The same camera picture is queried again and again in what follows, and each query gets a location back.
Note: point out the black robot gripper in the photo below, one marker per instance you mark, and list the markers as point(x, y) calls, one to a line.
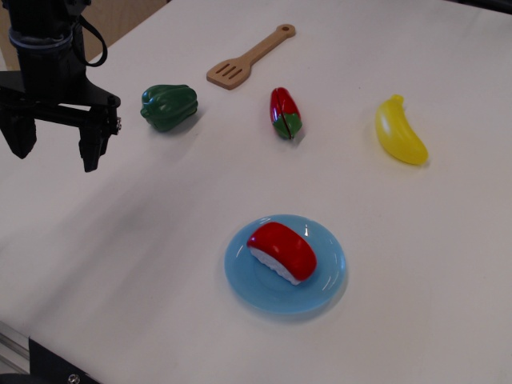
point(52, 85)

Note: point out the red and white toy sushi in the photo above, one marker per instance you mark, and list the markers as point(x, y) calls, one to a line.
point(283, 251)

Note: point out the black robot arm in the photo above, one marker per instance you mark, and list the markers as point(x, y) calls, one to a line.
point(48, 19)

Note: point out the blue plastic plate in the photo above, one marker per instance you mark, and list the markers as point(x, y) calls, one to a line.
point(262, 288)

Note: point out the green toy bell pepper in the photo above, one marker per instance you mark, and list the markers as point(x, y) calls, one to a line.
point(164, 107)

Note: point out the wooden slotted spatula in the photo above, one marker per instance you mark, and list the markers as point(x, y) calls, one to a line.
point(231, 73)

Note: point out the red and green toy chili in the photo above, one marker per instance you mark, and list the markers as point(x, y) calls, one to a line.
point(284, 114)

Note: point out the yellow toy banana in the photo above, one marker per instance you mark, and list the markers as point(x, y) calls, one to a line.
point(396, 135)

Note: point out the aluminium frame rail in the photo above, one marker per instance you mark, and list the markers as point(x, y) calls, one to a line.
point(15, 355)

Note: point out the black corner bracket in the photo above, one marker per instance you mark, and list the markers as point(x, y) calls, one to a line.
point(51, 368)

